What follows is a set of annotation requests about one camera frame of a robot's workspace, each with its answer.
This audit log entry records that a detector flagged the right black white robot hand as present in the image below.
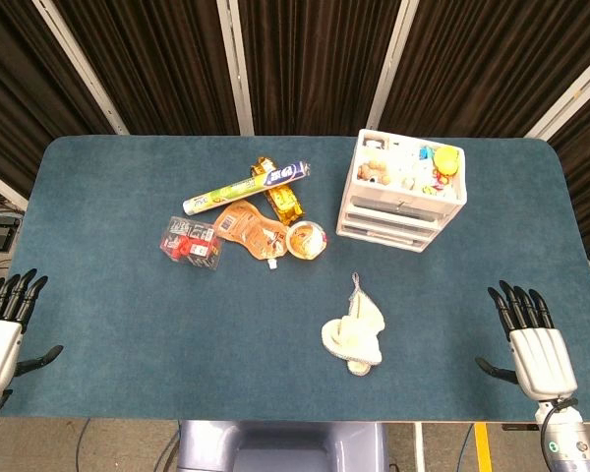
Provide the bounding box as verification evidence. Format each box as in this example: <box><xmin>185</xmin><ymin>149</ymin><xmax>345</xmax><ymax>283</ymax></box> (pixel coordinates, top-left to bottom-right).
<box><xmin>475</xmin><ymin>279</ymin><xmax>579</xmax><ymax>402</ymax></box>

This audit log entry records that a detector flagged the white knitted cloth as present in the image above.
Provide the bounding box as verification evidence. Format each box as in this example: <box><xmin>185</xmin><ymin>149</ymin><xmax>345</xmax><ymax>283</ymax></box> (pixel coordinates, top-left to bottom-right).
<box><xmin>321</xmin><ymin>272</ymin><xmax>387</xmax><ymax>379</ymax></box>

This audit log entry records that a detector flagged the blue table mat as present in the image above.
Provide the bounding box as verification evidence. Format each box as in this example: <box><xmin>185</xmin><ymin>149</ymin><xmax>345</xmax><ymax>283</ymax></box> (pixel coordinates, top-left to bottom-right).
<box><xmin>2</xmin><ymin>135</ymin><xmax>590</xmax><ymax>424</ymax></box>

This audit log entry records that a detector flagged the white plastic drawer unit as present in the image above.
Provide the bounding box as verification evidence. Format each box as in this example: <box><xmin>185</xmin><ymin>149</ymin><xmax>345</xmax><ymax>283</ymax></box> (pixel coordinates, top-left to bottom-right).
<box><xmin>334</xmin><ymin>128</ymin><xmax>468</xmax><ymax>253</ymax></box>

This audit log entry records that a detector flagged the colourful small toy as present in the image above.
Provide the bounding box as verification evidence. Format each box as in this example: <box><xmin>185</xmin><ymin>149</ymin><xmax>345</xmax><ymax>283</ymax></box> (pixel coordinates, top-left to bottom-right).
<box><xmin>421</xmin><ymin>170</ymin><xmax>451</xmax><ymax>197</ymax></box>

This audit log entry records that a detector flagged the yellow round toy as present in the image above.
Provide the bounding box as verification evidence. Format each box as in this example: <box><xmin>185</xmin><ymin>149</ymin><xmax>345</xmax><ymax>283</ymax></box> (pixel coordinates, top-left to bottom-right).
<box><xmin>433</xmin><ymin>146</ymin><xmax>460</xmax><ymax>176</ymax></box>

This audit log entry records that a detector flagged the clear coffee capsule box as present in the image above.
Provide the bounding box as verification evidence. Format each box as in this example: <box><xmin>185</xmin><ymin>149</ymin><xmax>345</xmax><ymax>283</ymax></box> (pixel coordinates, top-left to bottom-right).
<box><xmin>159</xmin><ymin>215</ymin><xmax>226</xmax><ymax>269</ymax></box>

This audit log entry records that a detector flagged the brown teddy bear toy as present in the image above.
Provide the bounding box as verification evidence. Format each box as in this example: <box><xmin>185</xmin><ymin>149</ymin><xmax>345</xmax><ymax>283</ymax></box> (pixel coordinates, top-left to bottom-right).
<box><xmin>357</xmin><ymin>160</ymin><xmax>392</xmax><ymax>187</ymax></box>

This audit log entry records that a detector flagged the orange jelly cup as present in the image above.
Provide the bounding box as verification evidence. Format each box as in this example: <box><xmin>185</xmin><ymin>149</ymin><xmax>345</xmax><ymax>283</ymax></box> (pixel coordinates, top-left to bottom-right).
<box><xmin>284</xmin><ymin>219</ymin><xmax>328</xmax><ymax>261</ymax></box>

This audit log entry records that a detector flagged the orange spout pouch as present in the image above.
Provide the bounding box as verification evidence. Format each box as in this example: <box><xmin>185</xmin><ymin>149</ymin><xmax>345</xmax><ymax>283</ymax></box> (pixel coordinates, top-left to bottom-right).
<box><xmin>211</xmin><ymin>199</ymin><xmax>291</xmax><ymax>271</ymax></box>

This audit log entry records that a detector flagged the grey robot torso base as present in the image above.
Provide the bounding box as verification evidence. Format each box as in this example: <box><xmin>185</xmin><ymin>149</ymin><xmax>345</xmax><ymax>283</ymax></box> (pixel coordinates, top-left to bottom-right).
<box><xmin>176</xmin><ymin>420</ymin><xmax>389</xmax><ymax>472</ymax></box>

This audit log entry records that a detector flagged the cling film roll box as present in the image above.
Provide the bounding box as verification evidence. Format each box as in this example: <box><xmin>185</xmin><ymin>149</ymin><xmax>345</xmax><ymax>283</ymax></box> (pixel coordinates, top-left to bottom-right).
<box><xmin>182</xmin><ymin>160</ymin><xmax>312</xmax><ymax>216</ymax></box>

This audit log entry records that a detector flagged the gold snack package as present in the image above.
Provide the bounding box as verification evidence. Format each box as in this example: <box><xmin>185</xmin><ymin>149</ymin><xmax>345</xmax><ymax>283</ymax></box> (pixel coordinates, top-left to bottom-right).
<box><xmin>249</xmin><ymin>156</ymin><xmax>306</xmax><ymax>223</ymax></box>

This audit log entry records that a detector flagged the dark brown curtain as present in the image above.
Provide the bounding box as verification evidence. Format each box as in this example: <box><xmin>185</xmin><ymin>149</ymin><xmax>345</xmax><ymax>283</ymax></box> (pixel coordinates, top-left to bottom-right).
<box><xmin>0</xmin><ymin>0</ymin><xmax>590</xmax><ymax>262</ymax></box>

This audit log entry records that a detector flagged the blue floor cable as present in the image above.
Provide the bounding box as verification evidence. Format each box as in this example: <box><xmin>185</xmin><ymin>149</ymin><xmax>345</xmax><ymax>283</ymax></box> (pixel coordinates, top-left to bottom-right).
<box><xmin>76</xmin><ymin>417</ymin><xmax>92</xmax><ymax>472</ymax></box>
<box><xmin>459</xmin><ymin>423</ymin><xmax>475</xmax><ymax>472</ymax></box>

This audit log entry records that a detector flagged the white frame post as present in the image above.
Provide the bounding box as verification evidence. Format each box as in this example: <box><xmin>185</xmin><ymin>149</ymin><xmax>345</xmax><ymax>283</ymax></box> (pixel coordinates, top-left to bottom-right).
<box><xmin>365</xmin><ymin>0</ymin><xmax>420</xmax><ymax>132</ymax></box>
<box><xmin>524</xmin><ymin>57</ymin><xmax>590</xmax><ymax>141</ymax></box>
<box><xmin>32</xmin><ymin>0</ymin><xmax>130</xmax><ymax>136</ymax></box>
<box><xmin>215</xmin><ymin>0</ymin><xmax>256</xmax><ymax>137</ymax></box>

